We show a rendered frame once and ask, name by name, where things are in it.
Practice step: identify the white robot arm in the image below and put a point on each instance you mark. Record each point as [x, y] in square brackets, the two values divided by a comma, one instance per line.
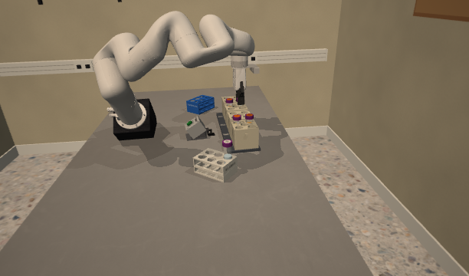
[135, 58]

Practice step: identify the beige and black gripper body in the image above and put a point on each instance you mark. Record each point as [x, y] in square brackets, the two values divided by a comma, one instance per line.
[239, 74]

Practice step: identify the blue tube rack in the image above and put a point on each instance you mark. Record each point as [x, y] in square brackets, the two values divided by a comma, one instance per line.
[203, 104]

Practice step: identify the beige tube rack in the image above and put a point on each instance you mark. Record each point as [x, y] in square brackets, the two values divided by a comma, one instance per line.
[212, 170]

